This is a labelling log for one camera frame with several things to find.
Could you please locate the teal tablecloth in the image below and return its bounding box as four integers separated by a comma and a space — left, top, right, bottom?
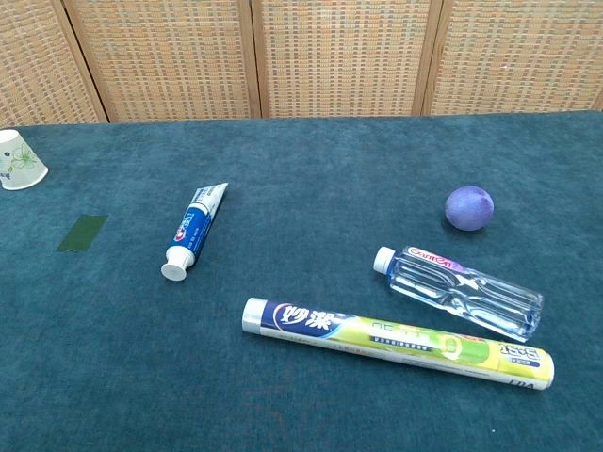
0, 110, 603, 452

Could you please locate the blue white toothpaste tube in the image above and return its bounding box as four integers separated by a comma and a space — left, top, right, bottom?
160, 182, 230, 283

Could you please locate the woven folding screen panel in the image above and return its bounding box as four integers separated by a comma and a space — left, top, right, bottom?
422, 0, 603, 117
62, 0, 262, 124
0, 0, 109, 128
251, 0, 445, 119

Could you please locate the green blue cling wrap roll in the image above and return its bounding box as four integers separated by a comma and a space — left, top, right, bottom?
241, 297, 556, 392

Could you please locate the clear plastic water bottle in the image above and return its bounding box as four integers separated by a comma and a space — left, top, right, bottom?
372, 245, 545, 344

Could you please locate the white floral paper cup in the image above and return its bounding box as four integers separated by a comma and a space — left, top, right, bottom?
0, 129, 50, 191

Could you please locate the purple ball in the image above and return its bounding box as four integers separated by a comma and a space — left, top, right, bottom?
444, 186, 496, 233

